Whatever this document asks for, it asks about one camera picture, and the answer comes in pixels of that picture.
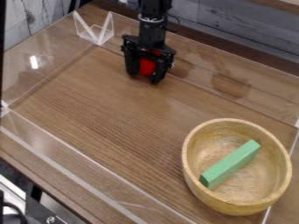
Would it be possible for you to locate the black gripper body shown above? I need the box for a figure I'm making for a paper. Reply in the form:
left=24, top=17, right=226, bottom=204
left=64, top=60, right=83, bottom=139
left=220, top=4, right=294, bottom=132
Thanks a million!
left=121, top=34, right=176, bottom=62

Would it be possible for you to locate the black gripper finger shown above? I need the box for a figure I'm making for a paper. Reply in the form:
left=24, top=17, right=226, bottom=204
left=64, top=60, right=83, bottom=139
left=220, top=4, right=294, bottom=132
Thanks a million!
left=149, top=58, right=173, bottom=85
left=124, top=48, right=139, bottom=77

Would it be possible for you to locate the red plush strawberry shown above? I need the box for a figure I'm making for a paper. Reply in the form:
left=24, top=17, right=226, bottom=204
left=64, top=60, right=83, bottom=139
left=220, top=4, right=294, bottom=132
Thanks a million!
left=139, top=56, right=156, bottom=76

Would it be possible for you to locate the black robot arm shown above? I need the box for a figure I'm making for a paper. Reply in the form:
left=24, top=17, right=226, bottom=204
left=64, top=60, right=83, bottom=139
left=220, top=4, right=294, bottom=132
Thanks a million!
left=121, top=0, right=176, bottom=85

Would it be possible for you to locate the clear acrylic table barrier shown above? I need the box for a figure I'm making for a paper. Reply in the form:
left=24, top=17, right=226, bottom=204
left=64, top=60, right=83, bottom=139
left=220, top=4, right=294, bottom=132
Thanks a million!
left=0, top=16, right=299, bottom=224

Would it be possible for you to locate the wooden bowl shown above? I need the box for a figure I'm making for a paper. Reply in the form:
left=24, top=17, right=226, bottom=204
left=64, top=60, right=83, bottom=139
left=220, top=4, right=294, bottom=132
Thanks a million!
left=182, top=118, right=292, bottom=216

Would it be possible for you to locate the green rectangular block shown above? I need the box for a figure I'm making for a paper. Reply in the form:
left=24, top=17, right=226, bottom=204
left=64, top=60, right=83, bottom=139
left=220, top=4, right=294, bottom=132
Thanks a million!
left=199, top=139, right=260, bottom=190

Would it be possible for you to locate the black metal clamp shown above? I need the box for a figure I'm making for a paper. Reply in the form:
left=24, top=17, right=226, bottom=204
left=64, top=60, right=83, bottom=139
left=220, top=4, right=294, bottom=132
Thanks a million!
left=25, top=185, right=80, bottom=224

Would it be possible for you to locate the clear acrylic corner bracket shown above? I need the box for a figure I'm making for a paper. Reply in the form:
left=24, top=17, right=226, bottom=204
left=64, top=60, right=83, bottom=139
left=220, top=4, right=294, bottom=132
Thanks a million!
left=72, top=11, right=115, bottom=46

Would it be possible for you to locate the black cable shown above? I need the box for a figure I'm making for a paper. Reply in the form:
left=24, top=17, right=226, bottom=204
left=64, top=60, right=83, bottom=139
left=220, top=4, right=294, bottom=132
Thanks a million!
left=0, top=200, right=31, bottom=224

